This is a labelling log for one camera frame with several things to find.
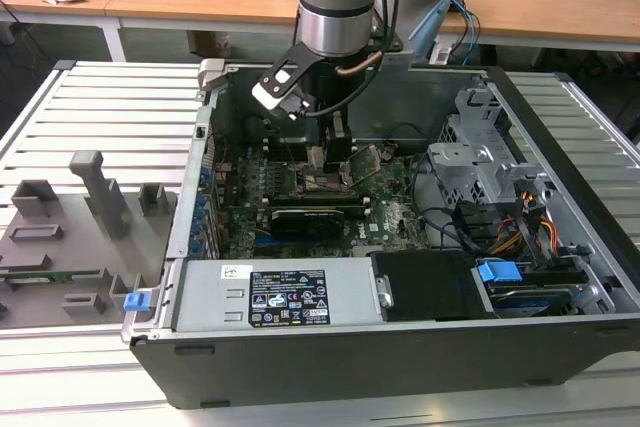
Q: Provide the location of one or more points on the CPU socket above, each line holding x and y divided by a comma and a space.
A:
320, 184

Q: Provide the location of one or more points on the green RAM stick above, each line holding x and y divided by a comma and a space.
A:
65, 275

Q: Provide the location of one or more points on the grey parts rack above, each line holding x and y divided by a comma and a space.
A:
75, 257

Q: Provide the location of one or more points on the round coin battery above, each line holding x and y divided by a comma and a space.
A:
387, 150

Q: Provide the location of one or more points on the pale blue teach pendant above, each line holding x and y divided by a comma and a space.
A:
425, 32

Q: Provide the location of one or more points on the black graphics card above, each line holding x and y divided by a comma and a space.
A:
310, 224

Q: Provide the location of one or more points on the blue expansion slot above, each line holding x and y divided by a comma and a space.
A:
267, 248

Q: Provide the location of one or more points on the grey power supply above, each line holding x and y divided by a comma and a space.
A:
210, 297

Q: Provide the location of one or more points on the black PC case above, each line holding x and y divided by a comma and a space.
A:
350, 372

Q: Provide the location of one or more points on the hard disk in blue carrier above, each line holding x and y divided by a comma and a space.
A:
497, 277

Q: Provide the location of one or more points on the blue case latch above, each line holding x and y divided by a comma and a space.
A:
137, 302

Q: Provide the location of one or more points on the green motherboard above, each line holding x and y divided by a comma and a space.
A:
390, 227

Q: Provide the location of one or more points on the grey case release latch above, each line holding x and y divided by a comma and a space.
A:
210, 74

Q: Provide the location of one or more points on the silver metal drive cage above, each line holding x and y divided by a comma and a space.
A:
462, 159

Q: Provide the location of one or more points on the cardboard box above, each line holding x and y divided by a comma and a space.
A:
210, 44

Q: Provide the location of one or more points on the white camera on black bracket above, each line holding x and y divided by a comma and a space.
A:
265, 95

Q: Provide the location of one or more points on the black plastic shroud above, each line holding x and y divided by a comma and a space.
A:
425, 287

